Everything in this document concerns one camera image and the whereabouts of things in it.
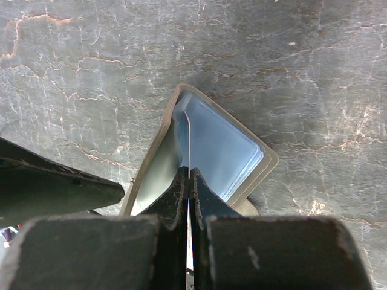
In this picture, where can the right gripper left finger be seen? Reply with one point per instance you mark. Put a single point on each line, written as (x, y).
(169, 268)

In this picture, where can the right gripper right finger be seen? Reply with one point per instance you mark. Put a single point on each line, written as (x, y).
(203, 203)

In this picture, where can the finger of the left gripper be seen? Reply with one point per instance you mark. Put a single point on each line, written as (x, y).
(33, 186)

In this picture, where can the grey card holder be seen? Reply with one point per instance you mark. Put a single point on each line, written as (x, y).
(232, 159)

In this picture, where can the white numbered card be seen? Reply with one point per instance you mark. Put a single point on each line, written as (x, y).
(189, 262)

